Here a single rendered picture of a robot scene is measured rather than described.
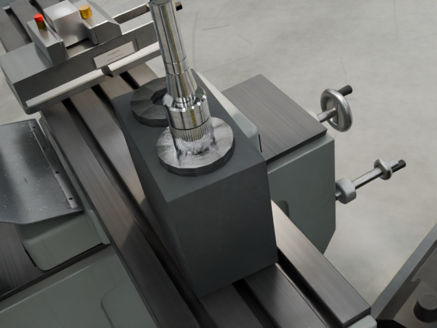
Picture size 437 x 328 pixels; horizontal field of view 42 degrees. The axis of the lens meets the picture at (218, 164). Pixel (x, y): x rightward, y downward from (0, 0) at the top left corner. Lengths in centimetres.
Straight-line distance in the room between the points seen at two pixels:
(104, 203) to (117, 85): 31
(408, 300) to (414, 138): 130
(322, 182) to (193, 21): 209
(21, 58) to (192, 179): 64
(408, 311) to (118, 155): 60
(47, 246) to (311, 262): 51
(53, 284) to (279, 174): 51
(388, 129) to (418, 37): 70
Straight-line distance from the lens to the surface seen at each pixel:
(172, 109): 59
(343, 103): 140
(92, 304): 121
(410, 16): 314
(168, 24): 55
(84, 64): 114
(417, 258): 148
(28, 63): 116
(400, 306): 115
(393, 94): 260
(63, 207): 102
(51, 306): 117
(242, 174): 62
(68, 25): 114
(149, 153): 66
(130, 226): 85
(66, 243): 108
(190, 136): 61
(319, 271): 75
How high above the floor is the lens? 158
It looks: 43 degrees down
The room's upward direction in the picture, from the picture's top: 12 degrees counter-clockwise
